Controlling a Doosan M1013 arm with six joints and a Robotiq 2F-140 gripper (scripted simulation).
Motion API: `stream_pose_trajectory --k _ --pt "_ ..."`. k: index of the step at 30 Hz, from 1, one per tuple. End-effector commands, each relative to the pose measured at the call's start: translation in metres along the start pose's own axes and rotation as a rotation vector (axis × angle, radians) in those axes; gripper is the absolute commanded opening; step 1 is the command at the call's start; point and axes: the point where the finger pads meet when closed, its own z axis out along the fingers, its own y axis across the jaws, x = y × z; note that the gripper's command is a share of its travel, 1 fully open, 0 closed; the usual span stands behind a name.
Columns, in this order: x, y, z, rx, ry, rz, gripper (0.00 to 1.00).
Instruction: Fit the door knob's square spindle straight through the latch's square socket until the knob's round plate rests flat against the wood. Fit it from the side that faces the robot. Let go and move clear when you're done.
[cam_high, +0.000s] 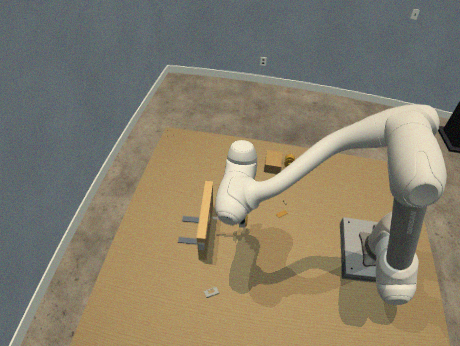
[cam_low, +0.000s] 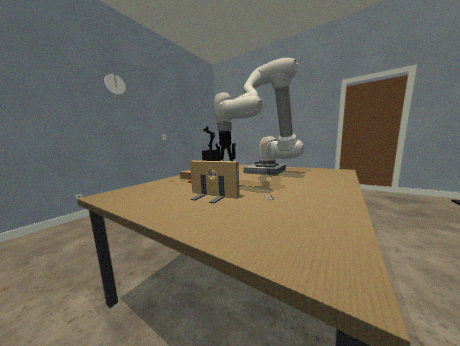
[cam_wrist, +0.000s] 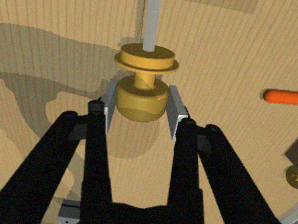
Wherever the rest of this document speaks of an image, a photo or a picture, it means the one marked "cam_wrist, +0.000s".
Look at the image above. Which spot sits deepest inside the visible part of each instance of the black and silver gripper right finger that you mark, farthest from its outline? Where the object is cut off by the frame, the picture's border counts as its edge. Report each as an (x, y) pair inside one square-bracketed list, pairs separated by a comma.
[(237, 196)]

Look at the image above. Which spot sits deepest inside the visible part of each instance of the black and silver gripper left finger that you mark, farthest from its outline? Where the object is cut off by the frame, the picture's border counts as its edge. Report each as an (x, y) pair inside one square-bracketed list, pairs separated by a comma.
[(25, 197)]

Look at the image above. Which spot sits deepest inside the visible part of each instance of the brass door knob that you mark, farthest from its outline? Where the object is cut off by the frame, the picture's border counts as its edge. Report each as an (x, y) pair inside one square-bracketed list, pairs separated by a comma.
[(292, 176), (142, 97)]

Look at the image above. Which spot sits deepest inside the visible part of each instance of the orange rounded bar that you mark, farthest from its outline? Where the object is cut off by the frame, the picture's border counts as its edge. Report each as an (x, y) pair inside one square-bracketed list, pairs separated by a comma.
[(280, 96)]

